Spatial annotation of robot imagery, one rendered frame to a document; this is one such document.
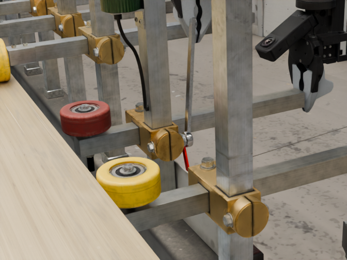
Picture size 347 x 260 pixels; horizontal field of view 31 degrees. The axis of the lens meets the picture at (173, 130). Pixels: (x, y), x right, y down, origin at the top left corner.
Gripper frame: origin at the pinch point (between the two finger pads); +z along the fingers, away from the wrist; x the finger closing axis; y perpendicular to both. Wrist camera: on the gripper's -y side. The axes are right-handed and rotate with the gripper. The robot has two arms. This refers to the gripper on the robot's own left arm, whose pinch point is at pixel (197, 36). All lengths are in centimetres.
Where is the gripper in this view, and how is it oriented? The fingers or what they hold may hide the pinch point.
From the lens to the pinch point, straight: 108.8
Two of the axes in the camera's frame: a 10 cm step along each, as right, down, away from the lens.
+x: -9.1, 2.0, -3.7
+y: -4.2, -3.2, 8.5
